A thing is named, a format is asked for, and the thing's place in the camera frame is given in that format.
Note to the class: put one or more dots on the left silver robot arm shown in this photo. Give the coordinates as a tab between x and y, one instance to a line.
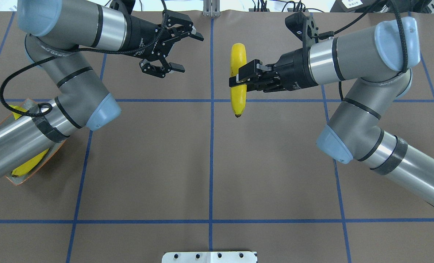
57	32

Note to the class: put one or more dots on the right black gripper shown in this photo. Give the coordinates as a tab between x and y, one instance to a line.
294	70

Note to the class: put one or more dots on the black box white label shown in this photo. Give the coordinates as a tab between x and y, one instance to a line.
357	6

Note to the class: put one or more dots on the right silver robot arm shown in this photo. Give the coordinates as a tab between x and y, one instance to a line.
380	59

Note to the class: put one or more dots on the white camera stand column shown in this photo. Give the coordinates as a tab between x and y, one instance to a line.
210	257

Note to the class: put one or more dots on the aluminium frame post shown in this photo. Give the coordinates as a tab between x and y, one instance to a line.
211	8

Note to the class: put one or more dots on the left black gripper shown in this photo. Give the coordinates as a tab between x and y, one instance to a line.
141	35

